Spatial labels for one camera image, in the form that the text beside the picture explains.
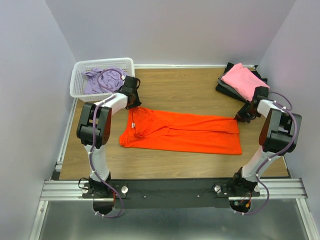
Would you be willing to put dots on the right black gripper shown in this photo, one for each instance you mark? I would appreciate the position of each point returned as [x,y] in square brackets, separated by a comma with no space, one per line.
[240,117]

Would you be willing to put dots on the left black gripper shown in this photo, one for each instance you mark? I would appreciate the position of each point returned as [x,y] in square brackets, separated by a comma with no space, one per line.
[137,102]

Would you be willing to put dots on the orange t-shirt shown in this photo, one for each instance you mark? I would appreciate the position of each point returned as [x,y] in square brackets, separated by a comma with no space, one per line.
[181,132]

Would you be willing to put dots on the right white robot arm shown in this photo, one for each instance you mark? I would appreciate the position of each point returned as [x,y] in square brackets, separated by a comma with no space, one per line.
[278,136]

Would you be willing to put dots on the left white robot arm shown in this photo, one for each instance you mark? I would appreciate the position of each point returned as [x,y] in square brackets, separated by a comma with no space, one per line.
[94,128]

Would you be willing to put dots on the pink folded t-shirt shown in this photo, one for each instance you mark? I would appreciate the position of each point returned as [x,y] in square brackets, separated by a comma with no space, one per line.
[243,81]

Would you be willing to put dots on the black folded t-shirt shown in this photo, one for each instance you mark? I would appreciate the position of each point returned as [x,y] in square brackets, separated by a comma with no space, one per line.
[255,72]

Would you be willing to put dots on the grey folded t-shirt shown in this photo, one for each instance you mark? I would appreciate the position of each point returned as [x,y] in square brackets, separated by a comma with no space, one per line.
[228,90]

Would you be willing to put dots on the purple t-shirt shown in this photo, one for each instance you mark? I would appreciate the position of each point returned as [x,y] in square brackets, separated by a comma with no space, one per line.
[103,81]

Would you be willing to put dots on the white plastic basket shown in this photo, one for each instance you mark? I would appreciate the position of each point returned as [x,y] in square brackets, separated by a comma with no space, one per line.
[78,81]

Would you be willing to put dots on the aluminium frame rail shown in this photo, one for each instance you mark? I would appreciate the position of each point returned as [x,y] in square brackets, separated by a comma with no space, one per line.
[279,188]

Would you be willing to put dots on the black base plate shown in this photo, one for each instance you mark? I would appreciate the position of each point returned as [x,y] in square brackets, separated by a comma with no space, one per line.
[127,194]

